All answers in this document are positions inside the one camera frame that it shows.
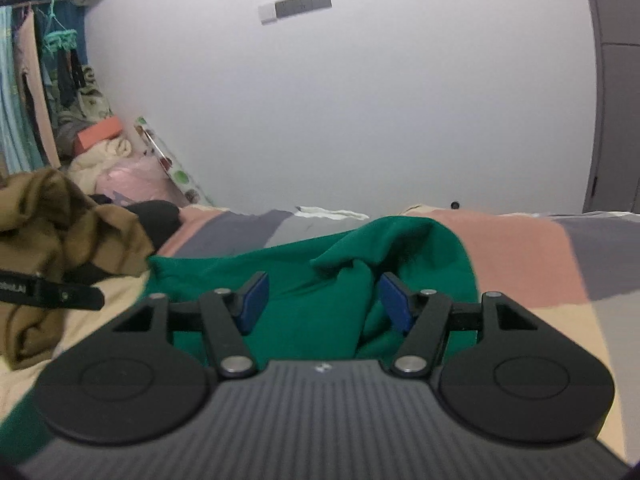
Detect white cloth strip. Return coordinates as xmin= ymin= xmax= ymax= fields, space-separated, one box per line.
xmin=295 ymin=205 xmax=371 ymax=222

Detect patterned green bag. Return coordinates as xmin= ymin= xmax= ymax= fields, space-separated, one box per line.
xmin=74 ymin=65 xmax=114 ymax=122

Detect teal clothes hanger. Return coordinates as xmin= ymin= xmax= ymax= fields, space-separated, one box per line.
xmin=41 ymin=0 xmax=79 ymax=55

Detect pink box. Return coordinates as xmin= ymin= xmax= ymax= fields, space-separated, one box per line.
xmin=73 ymin=115 xmax=124 ymax=154

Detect dark hanging clothes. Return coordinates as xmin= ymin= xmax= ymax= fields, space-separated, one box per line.
xmin=49 ymin=45 xmax=89 ymax=111

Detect dotted patterned board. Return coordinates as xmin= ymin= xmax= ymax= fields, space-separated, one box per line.
xmin=133 ymin=116 xmax=216 ymax=207

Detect beige hanging garment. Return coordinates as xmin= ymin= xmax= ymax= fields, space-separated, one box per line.
xmin=15 ymin=10 xmax=62 ymax=169

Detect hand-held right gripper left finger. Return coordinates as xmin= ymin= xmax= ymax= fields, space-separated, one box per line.
xmin=111 ymin=271 xmax=271 ymax=380

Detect pink plastic bag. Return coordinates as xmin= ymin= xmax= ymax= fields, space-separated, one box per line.
xmin=95 ymin=154 xmax=177 ymax=207

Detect green sweatshirt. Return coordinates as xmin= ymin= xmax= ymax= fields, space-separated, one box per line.
xmin=0 ymin=216 xmax=483 ymax=467

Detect teal hanging cloth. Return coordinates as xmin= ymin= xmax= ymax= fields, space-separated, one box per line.
xmin=0 ymin=5 xmax=32 ymax=176

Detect cream blanket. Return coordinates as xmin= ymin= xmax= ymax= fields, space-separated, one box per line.
xmin=66 ymin=137 xmax=134 ymax=188

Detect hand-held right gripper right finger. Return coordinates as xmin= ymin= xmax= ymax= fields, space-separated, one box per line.
xmin=378 ymin=272 xmax=540 ymax=380

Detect grey door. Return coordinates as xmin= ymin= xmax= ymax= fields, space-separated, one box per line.
xmin=580 ymin=0 xmax=640 ymax=214

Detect brown hoodie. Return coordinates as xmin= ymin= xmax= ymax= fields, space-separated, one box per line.
xmin=0 ymin=166 xmax=156 ymax=371

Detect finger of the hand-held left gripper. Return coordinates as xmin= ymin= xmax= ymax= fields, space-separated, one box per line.
xmin=0 ymin=269 xmax=106 ymax=312

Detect patchwork bed sheet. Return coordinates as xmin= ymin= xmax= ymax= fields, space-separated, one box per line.
xmin=0 ymin=202 xmax=640 ymax=463

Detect black garment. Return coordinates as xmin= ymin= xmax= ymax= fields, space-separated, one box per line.
xmin=95 ymin=200 xmax=183 ymax=257

